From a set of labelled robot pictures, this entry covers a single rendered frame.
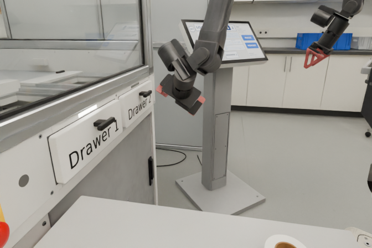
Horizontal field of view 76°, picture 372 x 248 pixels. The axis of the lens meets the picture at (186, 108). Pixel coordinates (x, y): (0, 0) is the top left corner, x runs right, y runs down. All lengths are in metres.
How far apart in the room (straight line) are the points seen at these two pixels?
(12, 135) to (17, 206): 0.13
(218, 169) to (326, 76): 2.37
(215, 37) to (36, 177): 0.48
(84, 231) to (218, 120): 1.19
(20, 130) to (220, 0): 0.50
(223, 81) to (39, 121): 1.18
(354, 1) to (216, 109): 0.89
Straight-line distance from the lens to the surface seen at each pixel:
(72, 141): 0.58
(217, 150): 1.67
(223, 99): 1.56
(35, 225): 0.60
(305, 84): 3.64
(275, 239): 0.47
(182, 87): 0.62
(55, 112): 0.57
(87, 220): 0.57
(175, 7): 2.19
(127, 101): 0.82
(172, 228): 0.52
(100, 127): 0.61
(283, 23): 4.18
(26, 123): 0.51
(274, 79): 3.54
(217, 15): 0.62
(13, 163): 0.50
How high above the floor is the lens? 1.13
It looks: 18 degrees down
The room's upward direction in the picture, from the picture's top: straight up
